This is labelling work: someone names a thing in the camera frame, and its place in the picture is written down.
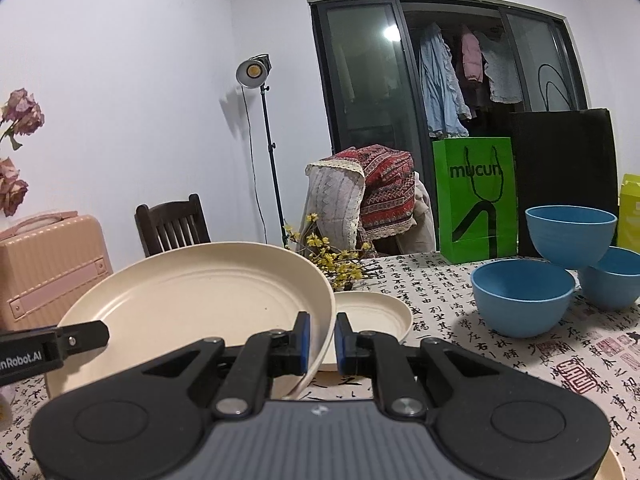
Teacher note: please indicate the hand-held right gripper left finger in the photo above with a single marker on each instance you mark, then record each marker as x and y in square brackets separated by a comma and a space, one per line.
[304, 345]

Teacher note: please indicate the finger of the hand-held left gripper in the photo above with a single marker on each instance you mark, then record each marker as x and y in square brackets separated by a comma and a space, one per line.
[85, 337]

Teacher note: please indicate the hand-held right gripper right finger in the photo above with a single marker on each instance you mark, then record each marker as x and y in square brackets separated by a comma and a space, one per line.
[341, 345]

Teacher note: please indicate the cream ribbed plate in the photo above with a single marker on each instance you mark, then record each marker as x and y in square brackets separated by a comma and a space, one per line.
[611, 467]
[370, 315]
[200, 300]

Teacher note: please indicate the blue bowl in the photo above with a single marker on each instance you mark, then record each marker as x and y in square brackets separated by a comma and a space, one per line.
[522, 300]
[570, 235]
[612, 285]

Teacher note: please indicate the pink suitcase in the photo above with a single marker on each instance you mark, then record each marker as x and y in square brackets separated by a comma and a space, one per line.
[45, 270]

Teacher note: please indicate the yellow flower branch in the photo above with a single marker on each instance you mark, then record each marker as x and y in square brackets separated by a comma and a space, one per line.
[345, 265]

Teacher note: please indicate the dark wooden chair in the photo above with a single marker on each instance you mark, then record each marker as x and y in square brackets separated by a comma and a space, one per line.
[170, 210]

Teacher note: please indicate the green paper bag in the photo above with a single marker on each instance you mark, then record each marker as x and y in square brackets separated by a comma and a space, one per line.
[465, 200]

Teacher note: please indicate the dried pink flowers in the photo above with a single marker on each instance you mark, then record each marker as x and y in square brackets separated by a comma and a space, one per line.
[20, 105]

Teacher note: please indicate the black framed sliding glass door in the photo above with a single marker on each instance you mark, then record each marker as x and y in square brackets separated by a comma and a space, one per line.
[360, 70]

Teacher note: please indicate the hanging light blue shirt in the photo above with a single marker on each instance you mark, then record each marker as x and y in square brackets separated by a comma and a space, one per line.
[440, 85]

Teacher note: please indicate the studio light on stand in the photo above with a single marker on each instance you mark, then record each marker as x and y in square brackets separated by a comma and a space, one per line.
[252, 70]

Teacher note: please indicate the black paper bag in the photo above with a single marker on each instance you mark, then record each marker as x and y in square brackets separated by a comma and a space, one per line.
[560, 160]

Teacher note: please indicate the hanging pink garment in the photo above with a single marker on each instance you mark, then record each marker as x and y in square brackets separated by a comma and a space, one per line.
[471, 60]

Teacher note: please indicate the hanging white garment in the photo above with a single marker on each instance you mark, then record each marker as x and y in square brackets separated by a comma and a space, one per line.
[502, 75]

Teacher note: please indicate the yellow-green snack box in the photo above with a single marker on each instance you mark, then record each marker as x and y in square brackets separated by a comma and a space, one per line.
[631, 210]

